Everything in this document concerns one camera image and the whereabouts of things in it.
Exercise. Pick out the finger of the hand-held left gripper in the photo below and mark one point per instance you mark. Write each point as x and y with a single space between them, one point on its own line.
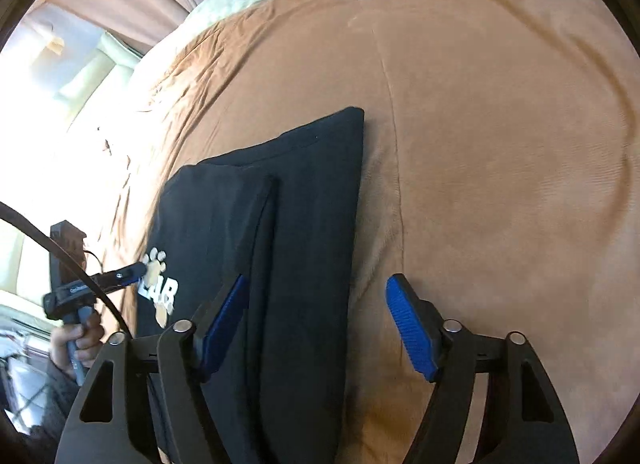
122 278

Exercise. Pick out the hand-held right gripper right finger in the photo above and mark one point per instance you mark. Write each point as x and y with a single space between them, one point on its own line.
410 324

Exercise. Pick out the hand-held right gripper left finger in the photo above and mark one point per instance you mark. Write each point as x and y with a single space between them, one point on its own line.
225 324

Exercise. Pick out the black bear print t-shirt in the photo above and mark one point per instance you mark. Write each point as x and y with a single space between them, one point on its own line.
300 224

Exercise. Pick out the person's left forearm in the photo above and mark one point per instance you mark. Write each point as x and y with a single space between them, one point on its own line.
55 404

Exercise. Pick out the person's left hand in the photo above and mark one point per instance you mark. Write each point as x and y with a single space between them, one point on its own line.
87 344

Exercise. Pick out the brown blanket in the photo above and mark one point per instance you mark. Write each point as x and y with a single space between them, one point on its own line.
500 169

